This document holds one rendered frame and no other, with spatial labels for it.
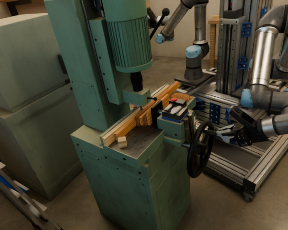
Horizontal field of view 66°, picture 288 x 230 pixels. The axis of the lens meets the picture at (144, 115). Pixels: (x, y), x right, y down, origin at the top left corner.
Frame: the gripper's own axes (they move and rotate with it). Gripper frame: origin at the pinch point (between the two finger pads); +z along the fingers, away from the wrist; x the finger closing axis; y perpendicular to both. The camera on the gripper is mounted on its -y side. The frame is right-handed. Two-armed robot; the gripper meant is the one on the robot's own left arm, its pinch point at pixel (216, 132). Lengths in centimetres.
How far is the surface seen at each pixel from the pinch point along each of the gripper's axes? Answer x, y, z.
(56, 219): -47, 25, 140
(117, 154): -30.1, -14.0, 32.7
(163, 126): -7.1, -12.4, 20.4
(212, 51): 265, -4, 114
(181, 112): -3.4, -14.9, 9.4
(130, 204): -25, 24, 61
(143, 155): -25.2, -8.7, 22.2
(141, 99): -6.1, -29.0, 25.2
